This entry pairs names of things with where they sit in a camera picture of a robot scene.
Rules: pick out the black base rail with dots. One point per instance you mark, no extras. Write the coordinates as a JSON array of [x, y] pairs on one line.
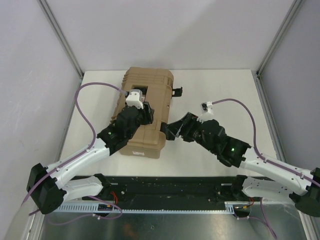
[[126, 188]]

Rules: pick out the aluminium frame rail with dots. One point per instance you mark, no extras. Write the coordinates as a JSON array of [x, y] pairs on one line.
[[153, 204]]

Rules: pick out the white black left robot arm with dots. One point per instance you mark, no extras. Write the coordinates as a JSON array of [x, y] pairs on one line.
[[50, 186]]

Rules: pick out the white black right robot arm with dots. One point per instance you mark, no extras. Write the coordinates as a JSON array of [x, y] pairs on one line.
[[298, 186]]

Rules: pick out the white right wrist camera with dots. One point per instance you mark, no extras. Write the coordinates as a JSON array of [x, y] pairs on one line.
[[207, 112]]

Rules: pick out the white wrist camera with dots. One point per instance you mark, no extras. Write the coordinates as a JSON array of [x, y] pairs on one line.
[[134, 99], [207, 112]]

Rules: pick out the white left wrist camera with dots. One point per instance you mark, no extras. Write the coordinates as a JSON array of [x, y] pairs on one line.
[[134, 99]]

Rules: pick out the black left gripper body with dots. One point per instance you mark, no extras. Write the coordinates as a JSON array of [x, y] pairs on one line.
[[140, 123]]

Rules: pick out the aluminium corner post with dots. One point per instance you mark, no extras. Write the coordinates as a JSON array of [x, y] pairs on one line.
[[280, 34], [53, 22]]

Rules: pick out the aluminium left corner post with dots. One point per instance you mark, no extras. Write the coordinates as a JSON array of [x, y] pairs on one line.
[[53, 22]]

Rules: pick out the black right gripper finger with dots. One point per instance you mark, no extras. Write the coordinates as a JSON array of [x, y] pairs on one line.
[[174, 129], [171, 136]]

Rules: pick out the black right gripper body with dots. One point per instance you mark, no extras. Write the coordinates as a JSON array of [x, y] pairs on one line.
[[193, 133]]

